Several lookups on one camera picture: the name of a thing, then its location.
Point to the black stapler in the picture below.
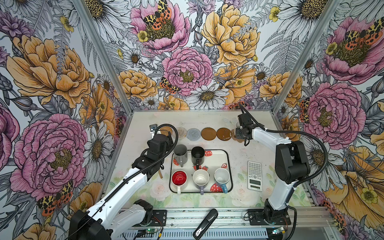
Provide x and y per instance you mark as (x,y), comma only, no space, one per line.
(205,224)

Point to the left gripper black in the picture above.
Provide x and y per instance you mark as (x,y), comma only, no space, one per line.
(170,143)

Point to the cork paw print coaster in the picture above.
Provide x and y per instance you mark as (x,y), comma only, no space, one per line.
(233,131)

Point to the grey woven coaster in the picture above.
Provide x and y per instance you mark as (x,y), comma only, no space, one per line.
(193,134)

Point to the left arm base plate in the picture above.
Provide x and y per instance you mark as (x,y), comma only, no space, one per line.
(158,219)

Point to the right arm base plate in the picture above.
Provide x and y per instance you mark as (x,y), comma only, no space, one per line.
(260,217)

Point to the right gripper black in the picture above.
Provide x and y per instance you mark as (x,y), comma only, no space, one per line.
(238,135)

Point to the grey mug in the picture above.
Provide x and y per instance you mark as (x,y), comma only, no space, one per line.
(180,155)

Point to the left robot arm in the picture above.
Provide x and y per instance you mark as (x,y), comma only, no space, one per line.
(105,220)

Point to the white mug blue handle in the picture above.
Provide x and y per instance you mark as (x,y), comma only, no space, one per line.
(222,177)

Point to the black mug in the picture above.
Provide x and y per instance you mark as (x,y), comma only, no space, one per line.
(198,154)

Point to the scratched brown wooden coaster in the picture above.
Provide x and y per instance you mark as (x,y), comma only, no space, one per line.
(224,134)

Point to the white mug purple handle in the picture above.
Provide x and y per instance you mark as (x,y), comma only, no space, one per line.
(201,179)

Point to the red inside white mug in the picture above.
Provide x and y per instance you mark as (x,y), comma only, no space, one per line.
(179,179)

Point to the woven rattan coaster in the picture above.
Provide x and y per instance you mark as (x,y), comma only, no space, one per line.
(166,131)

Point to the white strawberry tray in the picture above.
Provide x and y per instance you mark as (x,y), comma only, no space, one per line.
(212,176)

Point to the plain brown wooden coaster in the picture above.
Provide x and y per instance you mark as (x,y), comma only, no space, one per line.
(208,134)

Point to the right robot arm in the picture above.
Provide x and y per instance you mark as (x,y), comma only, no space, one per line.
(291,163)

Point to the white calculator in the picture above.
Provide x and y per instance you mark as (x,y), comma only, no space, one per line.
(255,176)

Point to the multicolour zigzag woven coaster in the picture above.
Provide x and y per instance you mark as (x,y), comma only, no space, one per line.
(182,133)

